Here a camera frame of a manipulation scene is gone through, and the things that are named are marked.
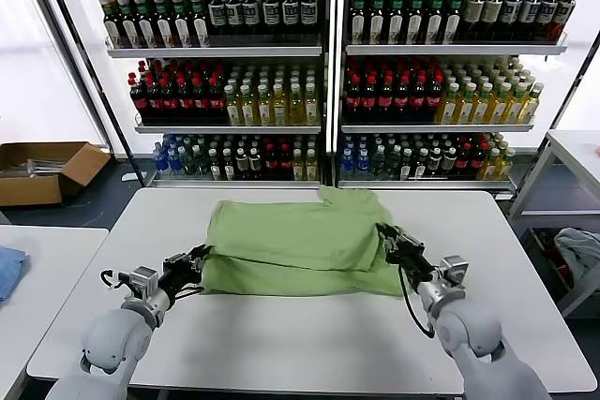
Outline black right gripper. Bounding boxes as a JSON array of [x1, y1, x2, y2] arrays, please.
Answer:
[[376, 223, 443, 285]]

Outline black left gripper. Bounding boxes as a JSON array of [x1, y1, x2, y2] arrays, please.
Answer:
[[157, 244, 213, 301]]

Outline green polo shirt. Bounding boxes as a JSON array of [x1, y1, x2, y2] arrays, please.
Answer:
[[199, 185, 412, 298]]

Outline small dark drink bottle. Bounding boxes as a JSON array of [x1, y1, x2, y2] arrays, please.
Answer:
[[442, 147, 458, 180], [427, 147, 443, 180], [413, 150, 430, 181], [207, 150, 222, 182], [248, 149, 263, 181], [221, 150, 236, 182], [399, 150, 415, 181], [234, 149, 250, 181]]

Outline red-cap cola bottle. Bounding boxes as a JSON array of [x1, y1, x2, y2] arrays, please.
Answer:
[[175, 75, 193, 124], [456, 144, 472, 180], [191, 75, 210, 124], [377, 74, 396, 123], [426, 74, 443, 123], [345, 74, 364, 123], [264, 144, 279, 182], [361, 74, 380, 123], [278, 144, 293, 182], [394, 74, 413, 123], [127, 73, 146, 124], [159, 75, 177, 124], [207, 75, 226, 124], [410, 74, 428, 123], [144, 74, 162, 124], [470, 144, 487, 180]]

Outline black storage crate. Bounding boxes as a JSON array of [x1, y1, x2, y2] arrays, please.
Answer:
[[529, 227, 576, 291]]

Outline silver metal rods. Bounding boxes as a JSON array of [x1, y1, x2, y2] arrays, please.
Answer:
[[0, 158, 71, 180]]

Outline brown cardboard box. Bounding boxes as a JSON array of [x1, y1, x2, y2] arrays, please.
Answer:
[[0, 141, 113, 208]]

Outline grey cloth pile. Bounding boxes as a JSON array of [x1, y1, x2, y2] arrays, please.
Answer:
[[553, 228, 600, 289]]

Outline blue folded cloth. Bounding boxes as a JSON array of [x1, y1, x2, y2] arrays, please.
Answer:
[[0, 244, 32, 307]]

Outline grey metal shelf unit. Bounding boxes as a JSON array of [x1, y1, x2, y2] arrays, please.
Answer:
[[333, 0, 569, 193], [72, 0, 335, 191]]

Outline green-cap dark tea bottle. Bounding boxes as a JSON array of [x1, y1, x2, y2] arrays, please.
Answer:
[[115, 0, 135, 51], [425, 0, 445, 45], [133, 0, 153, 51], [170, 0, 190, 50], [368, 0, 387, 45], [350, 0, 368, 45], [406, 0, 426, 45], [189, 0, 209, 50], [151, 0, 171, 51], [387, 0, 406, 45], [443, 0, 463, 44]]

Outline beige-label dark drink bottle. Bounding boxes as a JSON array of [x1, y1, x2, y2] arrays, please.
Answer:
[[482, 0, 503, 43], [462, 0, 485, 43]]

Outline white-cap blue-label dark bottle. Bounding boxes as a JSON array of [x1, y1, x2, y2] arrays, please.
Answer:
[[242, 0, 262, 38], [518, 0, 540, 43], [224, 0, 244, 38], [537, 0, 559, 43], [299, 0, 319, 38], [206, 0, 226, 38], [261, 0, 281, 38], [500, 0, 521, 43], [280, 0, 300, 38]]

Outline red-label dark tea bottle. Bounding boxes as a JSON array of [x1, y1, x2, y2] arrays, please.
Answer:
[[101, 0, 119, 50]]

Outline red-brown drink bottle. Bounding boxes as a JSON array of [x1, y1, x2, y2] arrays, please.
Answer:
[[554, 0, 578, 43]]

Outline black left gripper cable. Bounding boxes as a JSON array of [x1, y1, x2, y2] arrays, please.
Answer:
[[172, 280, 206, 302]]

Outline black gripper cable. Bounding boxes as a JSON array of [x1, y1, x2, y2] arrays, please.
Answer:
[[172, 280, 206, 302], [396, 262, 438, 340]]

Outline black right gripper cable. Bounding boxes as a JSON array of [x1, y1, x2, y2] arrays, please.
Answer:
[[396, 262, 438, 340]]

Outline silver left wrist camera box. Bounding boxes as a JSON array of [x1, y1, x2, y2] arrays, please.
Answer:
[[127, 266, 159, 302]]

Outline white metal-frame table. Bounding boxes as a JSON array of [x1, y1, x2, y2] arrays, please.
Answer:
[[508, 130, 600, 319]]

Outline black window frame post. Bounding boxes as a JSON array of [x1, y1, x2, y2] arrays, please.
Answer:
[[560, 38, 600, 111], [21, 0, 147, 188]]

